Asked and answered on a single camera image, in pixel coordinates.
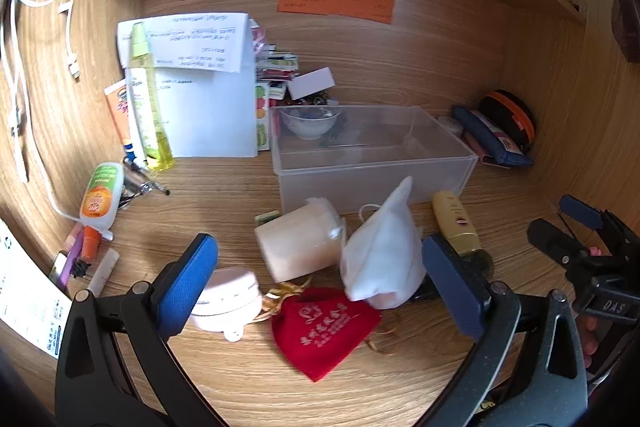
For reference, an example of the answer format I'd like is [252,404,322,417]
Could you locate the red embroidered pouch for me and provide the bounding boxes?
[271,287,383,383]

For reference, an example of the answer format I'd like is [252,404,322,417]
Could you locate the white cloth pouch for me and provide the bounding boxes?
[340,176,427,310]

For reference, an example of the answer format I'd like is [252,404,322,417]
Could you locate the yellow spray bottle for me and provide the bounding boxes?
[127,21,176,172]

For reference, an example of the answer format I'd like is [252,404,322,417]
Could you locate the small white cardboard box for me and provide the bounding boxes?
[286,67,336,100]

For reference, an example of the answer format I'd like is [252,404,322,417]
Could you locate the white ceramic bowl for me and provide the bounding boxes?
[280,106,343,140]

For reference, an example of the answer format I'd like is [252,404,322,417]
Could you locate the fruit print carton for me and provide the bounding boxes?
[255,81,272,152]

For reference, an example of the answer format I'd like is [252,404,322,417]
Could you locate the wooden desktop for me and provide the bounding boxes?
[0,147,621,427]

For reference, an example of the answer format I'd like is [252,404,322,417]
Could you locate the dark blue pencil pouch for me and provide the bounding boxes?
[452,105,535,168]

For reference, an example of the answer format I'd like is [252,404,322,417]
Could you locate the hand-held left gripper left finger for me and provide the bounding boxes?
[56,233,221,427]

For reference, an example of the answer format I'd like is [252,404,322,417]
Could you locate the metal pens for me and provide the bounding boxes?
[120,156,171,210]

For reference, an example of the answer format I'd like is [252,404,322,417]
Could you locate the white printed receipt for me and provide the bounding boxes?
[0,218,73,360]

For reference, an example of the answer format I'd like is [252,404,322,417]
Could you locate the white paper bag with note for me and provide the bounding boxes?
[117,12,260,158]

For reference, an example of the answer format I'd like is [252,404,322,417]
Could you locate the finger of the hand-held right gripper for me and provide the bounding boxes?
[527,217,590,280]
[559,195,608,232]

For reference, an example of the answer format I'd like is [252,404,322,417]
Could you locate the person's right hand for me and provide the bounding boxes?
[575,314,603,370]

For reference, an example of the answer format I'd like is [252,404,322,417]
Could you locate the orange lip balm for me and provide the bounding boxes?
[80,227,102,264]

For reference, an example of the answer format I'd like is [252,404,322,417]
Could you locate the yellow cosmetic tube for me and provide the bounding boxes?
[432,190,481,257]

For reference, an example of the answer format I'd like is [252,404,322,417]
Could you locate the white round case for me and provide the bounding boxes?
[189,268,264,342]

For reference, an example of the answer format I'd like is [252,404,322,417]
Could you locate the gold ribbon string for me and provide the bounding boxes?
[255,277,316,324]

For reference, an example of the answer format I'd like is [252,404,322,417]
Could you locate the orange sticky note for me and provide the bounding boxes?
[277,0,396,25]

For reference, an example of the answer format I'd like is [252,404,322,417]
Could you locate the stack of small packets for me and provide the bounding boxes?
[250,19,300,102]

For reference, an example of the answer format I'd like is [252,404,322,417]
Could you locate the white orange squeeze bottle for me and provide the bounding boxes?
[80,162,125,242]

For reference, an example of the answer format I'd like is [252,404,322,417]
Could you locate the black orange round case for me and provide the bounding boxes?
[479,90,538,154]

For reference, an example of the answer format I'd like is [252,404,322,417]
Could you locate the orange cream tube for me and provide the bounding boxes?
[104,79,136,148]

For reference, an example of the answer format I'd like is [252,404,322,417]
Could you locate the clear plastic storage box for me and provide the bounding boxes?
[269,104,479,215]

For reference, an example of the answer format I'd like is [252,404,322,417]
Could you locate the cream cylindrical jar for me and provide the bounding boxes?
[254,197,348,284]

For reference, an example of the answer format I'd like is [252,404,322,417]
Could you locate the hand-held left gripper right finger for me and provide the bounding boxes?
[421,234,588,427]

